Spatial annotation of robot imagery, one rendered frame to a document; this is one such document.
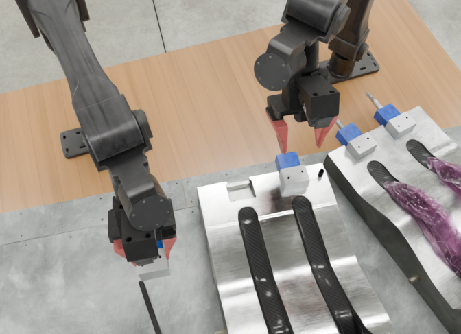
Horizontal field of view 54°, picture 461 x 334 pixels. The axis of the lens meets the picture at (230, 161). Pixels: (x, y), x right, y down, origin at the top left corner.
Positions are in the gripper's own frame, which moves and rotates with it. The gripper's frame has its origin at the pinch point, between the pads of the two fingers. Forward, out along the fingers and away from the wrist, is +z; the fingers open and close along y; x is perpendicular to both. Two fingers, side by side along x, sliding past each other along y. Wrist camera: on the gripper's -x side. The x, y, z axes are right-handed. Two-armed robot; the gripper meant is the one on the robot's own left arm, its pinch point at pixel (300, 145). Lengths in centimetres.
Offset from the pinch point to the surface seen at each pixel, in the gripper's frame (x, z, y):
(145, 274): -10.3, 12.5, -30.5
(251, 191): 6.7, 12.8, -8.3
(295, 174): 3.5, 8.4, 0.0
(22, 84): 148, 32, -84
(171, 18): 172, 18, -10
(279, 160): 7.9, 7.4, -1.8
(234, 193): 6.9, 12.7, -11.8
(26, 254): 9, 19, -55
